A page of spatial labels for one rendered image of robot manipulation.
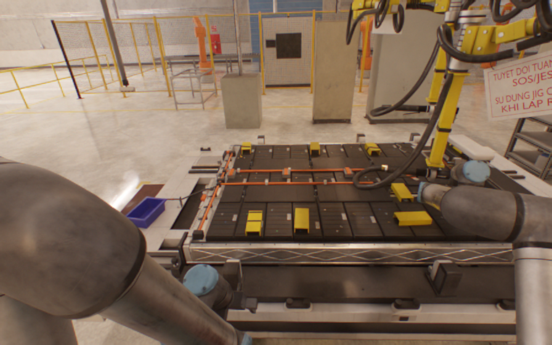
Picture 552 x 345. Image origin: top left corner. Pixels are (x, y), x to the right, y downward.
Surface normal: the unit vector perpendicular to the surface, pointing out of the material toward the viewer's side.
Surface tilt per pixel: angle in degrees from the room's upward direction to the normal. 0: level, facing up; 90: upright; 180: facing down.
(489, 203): 42
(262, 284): 0
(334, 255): 90
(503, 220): 72
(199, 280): 19
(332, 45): 90
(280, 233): 0
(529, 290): 66
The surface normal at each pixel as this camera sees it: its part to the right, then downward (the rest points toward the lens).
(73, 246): 0.62, -0.22
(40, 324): 0.95, 0.14
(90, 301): 0.52, 0.55
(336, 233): -0.03, -0.88
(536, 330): -0.87, -0.40
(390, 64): -0.04, 0.47
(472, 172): -0.26, -0.14
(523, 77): -0.91, 0.22
